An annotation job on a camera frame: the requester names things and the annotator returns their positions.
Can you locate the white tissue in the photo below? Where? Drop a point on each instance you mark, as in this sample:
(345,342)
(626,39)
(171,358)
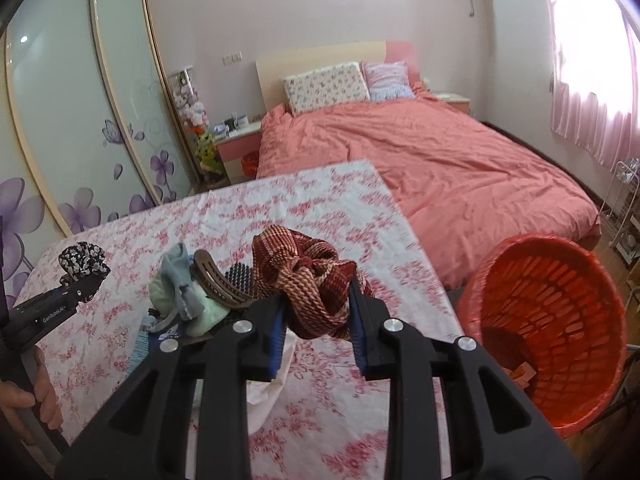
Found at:
(272,400)

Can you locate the person's left hand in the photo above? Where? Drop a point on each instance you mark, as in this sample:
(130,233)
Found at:
(50,400)

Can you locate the striped pink pillow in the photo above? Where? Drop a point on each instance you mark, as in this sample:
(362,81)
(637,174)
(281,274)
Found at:
(387,80)

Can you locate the white mug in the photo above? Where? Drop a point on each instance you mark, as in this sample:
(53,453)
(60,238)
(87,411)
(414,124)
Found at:
(242,121)

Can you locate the pink white nightstand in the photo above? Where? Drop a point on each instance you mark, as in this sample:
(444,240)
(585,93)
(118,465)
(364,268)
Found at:
(452,100)
(237,152)

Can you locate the orange wrapper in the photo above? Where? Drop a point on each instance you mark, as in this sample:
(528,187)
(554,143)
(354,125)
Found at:
(522,374)

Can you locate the dark mug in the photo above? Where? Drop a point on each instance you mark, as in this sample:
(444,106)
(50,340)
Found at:
(229,124)

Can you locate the light green sock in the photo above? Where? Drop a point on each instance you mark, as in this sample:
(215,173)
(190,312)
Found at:
(210,317)

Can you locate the pink duvet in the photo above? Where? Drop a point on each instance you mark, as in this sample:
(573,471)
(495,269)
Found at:
(440,170)

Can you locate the red woven scarf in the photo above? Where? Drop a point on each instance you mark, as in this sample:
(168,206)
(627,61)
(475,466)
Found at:
(310,280)

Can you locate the orange plastic basket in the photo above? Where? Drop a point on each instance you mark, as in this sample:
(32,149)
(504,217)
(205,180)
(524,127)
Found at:
(550,310)

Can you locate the plush toy display case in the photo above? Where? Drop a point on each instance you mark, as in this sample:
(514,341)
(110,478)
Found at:
(192,110)

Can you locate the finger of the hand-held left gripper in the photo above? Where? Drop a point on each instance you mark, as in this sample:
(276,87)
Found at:
(85,287)

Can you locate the small orange bin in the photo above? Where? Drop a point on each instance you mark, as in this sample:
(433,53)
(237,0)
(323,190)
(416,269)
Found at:
(250,166)

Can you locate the floral pillow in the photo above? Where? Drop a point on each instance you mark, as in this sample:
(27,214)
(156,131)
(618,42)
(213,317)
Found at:
(325,87)

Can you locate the pink curtain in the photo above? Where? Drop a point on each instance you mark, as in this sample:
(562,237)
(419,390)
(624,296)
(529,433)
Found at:
(595,85)

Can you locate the brown slotted back stretcher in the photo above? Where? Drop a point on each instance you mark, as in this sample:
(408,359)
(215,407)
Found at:
(220,282)

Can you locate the beige pink headboard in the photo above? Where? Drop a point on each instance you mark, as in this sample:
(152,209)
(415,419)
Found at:
(310,57)

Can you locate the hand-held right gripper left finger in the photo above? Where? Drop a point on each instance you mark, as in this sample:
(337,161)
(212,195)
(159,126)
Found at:
(277,342)

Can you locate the blue sock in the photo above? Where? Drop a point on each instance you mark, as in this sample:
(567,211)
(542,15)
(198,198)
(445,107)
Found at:
(177,272)

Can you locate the wardrobe with purple flowers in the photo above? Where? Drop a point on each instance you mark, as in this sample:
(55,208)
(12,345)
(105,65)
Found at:
(65,100)

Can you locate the floral tablecloth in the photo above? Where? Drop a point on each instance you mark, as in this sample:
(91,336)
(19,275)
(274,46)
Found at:
(240,210)

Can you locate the wall socket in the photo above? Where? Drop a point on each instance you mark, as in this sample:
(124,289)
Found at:
(233,58)

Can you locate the blue tissue packet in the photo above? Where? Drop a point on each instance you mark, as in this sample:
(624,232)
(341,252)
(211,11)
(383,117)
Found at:
(141,345)

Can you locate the green plush toy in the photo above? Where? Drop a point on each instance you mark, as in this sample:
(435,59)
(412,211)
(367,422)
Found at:
(206,152)

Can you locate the black floral scrunchie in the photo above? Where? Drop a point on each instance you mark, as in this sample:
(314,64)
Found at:
(82,257)

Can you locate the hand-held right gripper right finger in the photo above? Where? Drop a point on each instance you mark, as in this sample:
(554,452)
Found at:
(358,345)

